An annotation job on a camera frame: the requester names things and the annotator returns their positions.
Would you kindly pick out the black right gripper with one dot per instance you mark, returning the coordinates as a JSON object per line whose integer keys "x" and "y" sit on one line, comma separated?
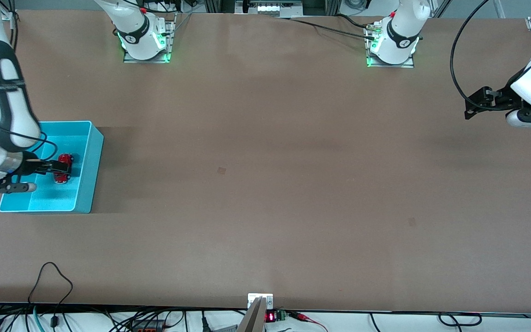
{"x": 29, "y": 167}

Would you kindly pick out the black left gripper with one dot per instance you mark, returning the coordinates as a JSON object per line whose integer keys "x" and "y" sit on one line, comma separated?
{"x": 501, "y": 98}

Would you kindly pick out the red beetle toy car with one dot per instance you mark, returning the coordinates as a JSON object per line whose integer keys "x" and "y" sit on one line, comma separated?
{"x": 66, "y": 158}

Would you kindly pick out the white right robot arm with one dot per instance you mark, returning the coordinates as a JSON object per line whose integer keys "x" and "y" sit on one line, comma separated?
{"x": 2, "y": 106}

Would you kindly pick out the blue plastic box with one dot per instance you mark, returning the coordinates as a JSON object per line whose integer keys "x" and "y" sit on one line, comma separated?
{"x": 85, "y": 184}

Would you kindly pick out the orange power strip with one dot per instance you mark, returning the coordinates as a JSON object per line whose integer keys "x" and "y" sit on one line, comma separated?
{"x": 148, "y": 328}

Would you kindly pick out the lit white device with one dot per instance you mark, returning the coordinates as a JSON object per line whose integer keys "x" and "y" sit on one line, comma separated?
{"x": 278, "y": 7}

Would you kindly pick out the red LED display module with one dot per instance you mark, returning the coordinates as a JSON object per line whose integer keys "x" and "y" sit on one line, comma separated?
{"x": 271, "y": 317}

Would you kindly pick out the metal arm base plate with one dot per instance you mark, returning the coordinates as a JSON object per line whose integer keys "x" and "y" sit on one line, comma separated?
{"x": 394, "y": 66}
{"x": 150, "y": 61}

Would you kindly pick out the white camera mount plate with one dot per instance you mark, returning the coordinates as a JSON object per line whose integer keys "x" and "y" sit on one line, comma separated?
{"x": 254, "y": 297}

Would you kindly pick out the grey camera mount bar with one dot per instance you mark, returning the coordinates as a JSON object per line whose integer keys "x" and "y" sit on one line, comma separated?
{"x": 251, "y": 320}

